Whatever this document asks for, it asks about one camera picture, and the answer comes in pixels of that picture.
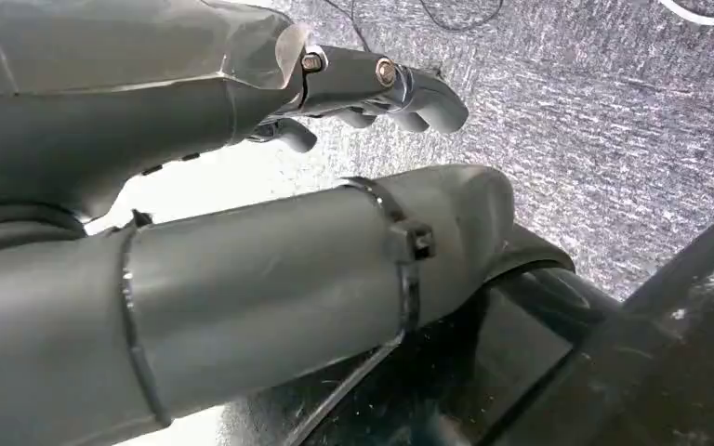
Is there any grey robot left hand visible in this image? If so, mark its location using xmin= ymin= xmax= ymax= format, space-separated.
xmin=0 ymin=0 xmax=516 ymax=446

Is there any ribbed grey left arm sleeve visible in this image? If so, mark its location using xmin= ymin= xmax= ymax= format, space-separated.
xmin=0 ymin=203 xmax=89 ymax=260

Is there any robot black foot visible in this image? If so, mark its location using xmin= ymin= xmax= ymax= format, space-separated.
xmin=283 ymin=224 xmax=621 ymax=446
xmin=492 ymin=196 xmax=714 ymax=446

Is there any thin black floor cable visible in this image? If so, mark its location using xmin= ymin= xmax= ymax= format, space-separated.
xmin=322 ymin=0 xmax=375 ymax=54

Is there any black looped floor cable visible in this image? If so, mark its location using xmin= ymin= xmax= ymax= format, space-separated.
xmin=416 ymin=0 xmax=508 ymax=34

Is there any white floor cable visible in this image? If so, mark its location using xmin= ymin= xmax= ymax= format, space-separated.
xmin=657 ymin=0 xmax=714 ymax=28

